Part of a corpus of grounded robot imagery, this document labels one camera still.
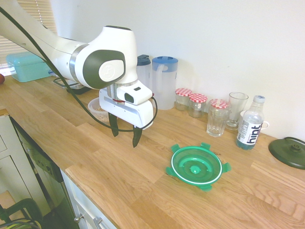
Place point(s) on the stainless steel dishwasher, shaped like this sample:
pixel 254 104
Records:
pixel 43 167

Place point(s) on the glass container dark clip lid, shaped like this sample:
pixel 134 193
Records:
pixel 76 89

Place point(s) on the dark green pot lid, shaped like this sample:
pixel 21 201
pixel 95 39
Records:
pixel 286 152

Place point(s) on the glass jar red checkered lid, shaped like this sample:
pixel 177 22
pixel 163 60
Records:
pixel 219 103
pixel 197 107
pixel 183 100

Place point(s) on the faceted drinking glass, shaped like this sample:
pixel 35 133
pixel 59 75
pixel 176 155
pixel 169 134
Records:
pixel 218 124

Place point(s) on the white mug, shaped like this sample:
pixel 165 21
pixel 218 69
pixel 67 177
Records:
pixel 243 115

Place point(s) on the turquoise bread box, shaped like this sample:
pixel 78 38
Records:
pixel 23 69

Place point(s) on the white side cabinet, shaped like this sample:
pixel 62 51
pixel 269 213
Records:
pixel 12 155

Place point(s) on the wooden window blind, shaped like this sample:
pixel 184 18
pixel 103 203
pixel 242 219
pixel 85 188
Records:
pixel 40 12

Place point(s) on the clear pitcher navy lid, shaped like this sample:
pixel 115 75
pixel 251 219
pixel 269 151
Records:
pixel 144 74

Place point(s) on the cereal rings heap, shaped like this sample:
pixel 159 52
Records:
pixel 99 110

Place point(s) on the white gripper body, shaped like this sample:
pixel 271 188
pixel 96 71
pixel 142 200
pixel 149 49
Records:
pixel 133 114

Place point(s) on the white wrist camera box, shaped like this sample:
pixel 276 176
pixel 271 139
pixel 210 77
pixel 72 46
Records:
pixel 135 95

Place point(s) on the tall footed clear glass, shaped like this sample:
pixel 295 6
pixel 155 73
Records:
pixel 238 102

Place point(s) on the clear pitcher blue lid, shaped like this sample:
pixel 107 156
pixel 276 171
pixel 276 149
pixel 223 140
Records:
pixel 166 90

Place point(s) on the round silver cabinet knob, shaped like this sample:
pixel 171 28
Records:
pixel 79 218

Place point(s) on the clear plastic food bowl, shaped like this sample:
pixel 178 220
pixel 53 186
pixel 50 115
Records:
pixel 94 106

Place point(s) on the red apple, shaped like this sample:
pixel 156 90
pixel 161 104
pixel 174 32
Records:
pixel 1 79

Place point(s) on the green round container lid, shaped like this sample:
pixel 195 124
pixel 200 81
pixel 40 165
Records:
pixel 197 167

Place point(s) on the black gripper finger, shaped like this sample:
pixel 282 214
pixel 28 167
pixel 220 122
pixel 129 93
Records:
pixel 114 126
pixel 137 137

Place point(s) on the hint water bottle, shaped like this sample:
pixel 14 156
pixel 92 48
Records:
pixel 250 128

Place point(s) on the dark metal stand frame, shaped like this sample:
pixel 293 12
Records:
pixel 28 207

